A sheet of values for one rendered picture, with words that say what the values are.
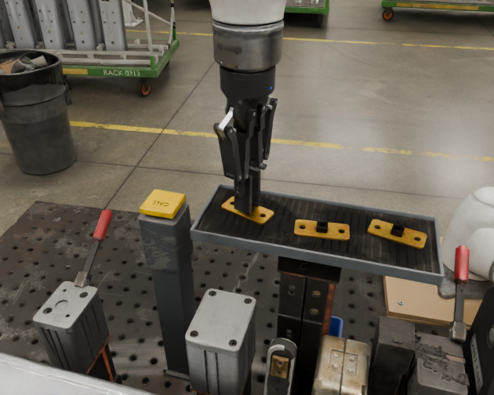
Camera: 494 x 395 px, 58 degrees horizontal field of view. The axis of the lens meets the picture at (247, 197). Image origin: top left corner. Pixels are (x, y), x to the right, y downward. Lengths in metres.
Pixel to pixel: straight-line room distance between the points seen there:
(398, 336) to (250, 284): 0.65
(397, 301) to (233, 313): 0.67
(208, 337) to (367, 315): 0.66
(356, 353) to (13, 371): 0.50
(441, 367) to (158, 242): 0.47
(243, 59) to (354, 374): 0.42
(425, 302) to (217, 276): 0.55
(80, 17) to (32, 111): 1.81
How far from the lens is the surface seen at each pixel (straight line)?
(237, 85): 0.59
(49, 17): 4.81
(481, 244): 1.20
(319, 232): 0.69
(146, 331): 1.17
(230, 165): 0.64
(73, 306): 0.76
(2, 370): 0.81
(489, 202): 1.20
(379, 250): 0.68
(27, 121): 3.10
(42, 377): 0.77
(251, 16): 0.56
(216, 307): 0.65
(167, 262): 0.81
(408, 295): 1.26
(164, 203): 0.76
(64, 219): 1.58
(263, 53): 0.57
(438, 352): 0.69
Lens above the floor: 1.60
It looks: 35 degrees down
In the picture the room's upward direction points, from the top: straight up
